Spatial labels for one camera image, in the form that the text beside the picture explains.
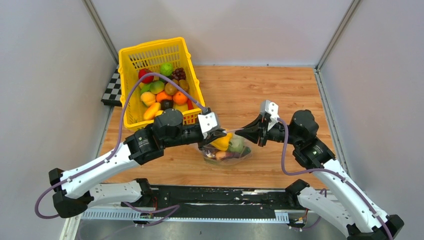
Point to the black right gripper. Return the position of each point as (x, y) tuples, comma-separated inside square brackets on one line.
[(252, 130)]

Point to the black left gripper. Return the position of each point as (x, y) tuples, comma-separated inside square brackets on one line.
[(211, 135)]

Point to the yellow bell pepper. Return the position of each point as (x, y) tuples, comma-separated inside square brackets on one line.
[(222, 143)]

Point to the clear zip top bag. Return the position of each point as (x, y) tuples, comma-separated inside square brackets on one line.
[(208, 153)]

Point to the green white cabbage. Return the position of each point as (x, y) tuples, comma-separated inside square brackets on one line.
[(237, 144)]

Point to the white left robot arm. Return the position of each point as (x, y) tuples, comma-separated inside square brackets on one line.
[(78, 189)]

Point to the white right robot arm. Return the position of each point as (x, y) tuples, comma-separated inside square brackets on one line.
[(304, 153)]

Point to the red chili pepper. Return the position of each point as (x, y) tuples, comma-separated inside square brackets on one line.
[(189, 105)]

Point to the orange tangerine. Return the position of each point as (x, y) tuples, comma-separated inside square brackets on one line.
[(161, 96), (180, 98)]

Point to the brown kiwi potato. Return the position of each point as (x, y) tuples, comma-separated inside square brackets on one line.
[(184, 85)]

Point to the brown pear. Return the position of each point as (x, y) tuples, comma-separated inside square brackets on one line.
[(170, 89)]

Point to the dark purple grapes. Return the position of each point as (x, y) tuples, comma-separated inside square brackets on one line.
[(179, 74)]

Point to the yellow green mango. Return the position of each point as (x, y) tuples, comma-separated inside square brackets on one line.
[(156, 87)]

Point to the yellow fruit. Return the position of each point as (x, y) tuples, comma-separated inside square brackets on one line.
[(148, 98)]

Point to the yellow plastic basket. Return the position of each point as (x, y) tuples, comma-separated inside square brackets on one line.
[(150, 55)]

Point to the green leafy vegetable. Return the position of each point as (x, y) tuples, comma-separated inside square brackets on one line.
[(145, 88)]

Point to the black white checkerboard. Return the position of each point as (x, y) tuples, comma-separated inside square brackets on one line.
[(113, 93)]

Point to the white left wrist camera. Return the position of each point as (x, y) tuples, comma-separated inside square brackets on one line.
[(209, 122)]

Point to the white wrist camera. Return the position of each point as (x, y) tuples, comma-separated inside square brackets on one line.
[(209, 122), (270, 112)]

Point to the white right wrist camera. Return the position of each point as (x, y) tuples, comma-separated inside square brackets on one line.
[(270, 112)]

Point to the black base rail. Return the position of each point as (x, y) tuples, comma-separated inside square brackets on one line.
[(204, 202)]

